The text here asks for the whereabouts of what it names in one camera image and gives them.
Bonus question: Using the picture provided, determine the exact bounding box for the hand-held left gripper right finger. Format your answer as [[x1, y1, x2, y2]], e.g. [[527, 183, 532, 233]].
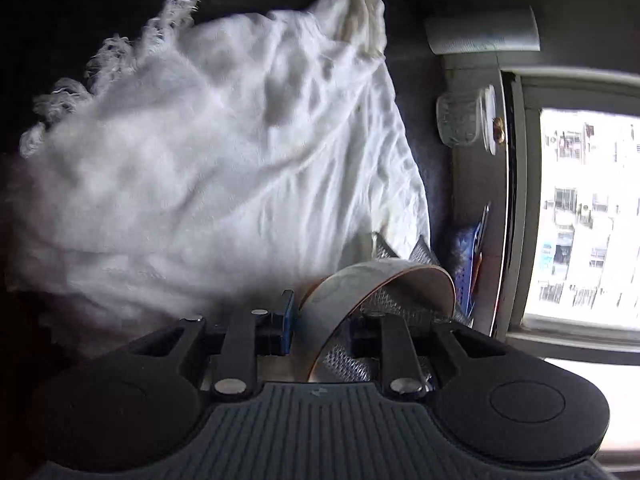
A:
[[349, 310, 503, 401]]

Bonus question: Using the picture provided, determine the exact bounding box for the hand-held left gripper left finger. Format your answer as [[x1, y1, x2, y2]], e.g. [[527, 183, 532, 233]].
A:
[[131, 289, 297, 402]]

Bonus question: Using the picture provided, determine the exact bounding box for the white ceramic bowl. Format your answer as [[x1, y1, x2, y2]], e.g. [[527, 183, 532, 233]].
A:
[[298, 260, 457, 382]]

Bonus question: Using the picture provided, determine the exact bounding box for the white fringed cloth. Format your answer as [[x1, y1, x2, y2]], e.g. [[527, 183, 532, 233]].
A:
[[5, 0, 433, 358]]

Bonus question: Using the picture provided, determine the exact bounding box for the silver metal mesh mat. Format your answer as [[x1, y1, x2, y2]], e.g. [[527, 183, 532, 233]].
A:
[[322, 231, 475, 385]]

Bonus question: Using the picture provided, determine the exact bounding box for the clear jar with white lid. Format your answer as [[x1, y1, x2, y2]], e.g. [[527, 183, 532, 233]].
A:
[[436, 85, 499, 156]]

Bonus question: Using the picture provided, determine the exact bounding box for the grey paper roll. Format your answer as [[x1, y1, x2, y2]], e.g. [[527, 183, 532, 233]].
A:
[[425, 6, 542, 56]]

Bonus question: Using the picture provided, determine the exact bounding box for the window with grey frame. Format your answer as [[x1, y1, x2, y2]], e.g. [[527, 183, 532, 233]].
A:
[[500, 67, 640, 363]]

